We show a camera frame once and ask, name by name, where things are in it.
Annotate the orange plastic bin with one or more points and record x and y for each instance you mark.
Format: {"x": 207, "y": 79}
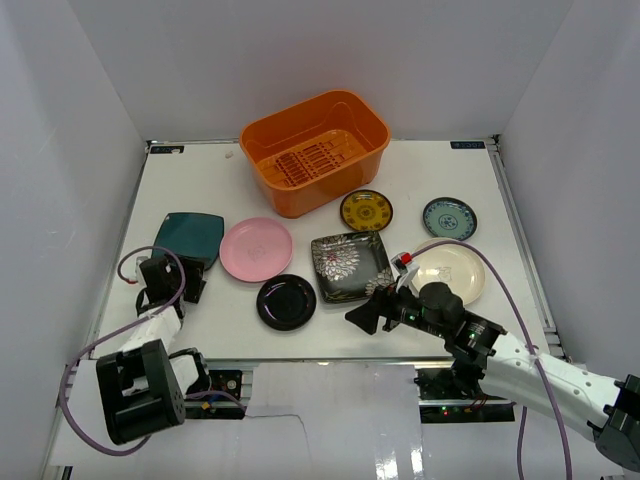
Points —
{"x": 313, "y": 152}

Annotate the cream round plate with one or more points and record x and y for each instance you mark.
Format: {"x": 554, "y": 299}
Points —
{"x": 459, "y": 268}

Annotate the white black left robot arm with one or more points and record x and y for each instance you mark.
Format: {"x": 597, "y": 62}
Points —
{"x": 142, "y": 386}

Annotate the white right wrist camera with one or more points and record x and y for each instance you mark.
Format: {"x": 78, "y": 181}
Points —
{"x": 406, "y": 268}

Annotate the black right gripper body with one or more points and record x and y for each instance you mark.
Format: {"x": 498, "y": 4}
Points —
{"x": 401, "y": 307}

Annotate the black square floral plate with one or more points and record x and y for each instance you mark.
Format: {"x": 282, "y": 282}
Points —
{"x": 349, "y": 267}

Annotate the pink round plate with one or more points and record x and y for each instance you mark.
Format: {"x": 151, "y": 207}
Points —
{"x": 256, "y": 249}

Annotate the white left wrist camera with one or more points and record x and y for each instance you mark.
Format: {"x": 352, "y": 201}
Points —
{"x": 135, "y": 276}

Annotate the blue corner label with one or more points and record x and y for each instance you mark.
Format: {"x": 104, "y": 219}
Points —
{"x": 166, "y": 149}
{"x": 467, "y": 145}

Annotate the right blue corner label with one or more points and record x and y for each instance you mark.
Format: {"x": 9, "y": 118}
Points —
{"x": 467, "y": 145}

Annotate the black round plate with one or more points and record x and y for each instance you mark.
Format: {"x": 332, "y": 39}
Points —
{"x": 286, "y": 302}

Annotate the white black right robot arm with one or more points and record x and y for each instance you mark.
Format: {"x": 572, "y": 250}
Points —
{"x": 488, "y": 359}

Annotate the left blue corner label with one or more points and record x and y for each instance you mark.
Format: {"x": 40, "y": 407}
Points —
{"x": 166, "y": 149}

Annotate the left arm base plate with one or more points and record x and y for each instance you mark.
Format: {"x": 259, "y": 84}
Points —
{"x": 219, "y": 397}

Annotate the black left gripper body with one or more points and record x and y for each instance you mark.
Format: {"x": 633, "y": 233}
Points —
{"x": 189, "y": 279}

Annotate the yellow patterned round plate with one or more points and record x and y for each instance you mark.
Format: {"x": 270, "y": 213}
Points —
{"x": 364, "y": 210}

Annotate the teal square plate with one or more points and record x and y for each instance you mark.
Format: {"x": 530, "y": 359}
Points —
{"x": 193, "y": 235}

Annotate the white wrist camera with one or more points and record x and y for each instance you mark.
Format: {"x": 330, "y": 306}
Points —
{"x": 135, "y": 276}
{"x": 406, "y": 268}

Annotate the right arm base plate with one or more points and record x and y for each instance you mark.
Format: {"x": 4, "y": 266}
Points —
{"x": 442, "y": 402}

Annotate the blue patterned round plate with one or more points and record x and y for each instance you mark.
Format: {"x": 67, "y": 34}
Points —
{"x": 449, "y": 217}

